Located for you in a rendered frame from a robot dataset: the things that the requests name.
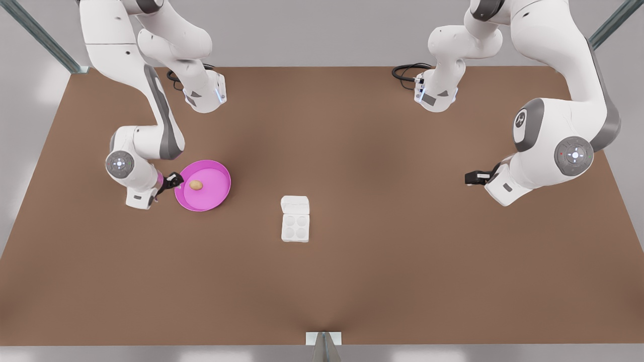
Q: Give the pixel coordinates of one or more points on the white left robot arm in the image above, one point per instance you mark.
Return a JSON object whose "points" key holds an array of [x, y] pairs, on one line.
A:
{"points": [[553, 125]]}

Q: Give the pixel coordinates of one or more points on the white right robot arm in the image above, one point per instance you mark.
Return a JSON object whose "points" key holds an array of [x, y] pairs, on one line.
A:
{"points": [[151, 100]]}

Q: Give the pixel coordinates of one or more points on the brown egg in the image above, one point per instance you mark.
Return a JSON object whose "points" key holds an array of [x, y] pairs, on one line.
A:
{"points": [[195, 185]]}

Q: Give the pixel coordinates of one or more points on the white egg box lid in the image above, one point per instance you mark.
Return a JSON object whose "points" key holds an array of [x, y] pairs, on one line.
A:
{"points": [[295, 205]]}

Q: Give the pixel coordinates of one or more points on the white egg box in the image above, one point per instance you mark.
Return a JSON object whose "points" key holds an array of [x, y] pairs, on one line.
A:
{"points": [[295, 228]]}

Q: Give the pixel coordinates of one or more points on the pink round plate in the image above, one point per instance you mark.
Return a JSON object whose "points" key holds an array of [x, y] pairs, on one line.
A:
{"points": [[203, 185]]}

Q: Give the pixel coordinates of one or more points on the silver frame post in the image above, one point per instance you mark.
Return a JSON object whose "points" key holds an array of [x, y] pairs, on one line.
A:
{"points": [[611, 22], [43, 35], [323, 347]]}

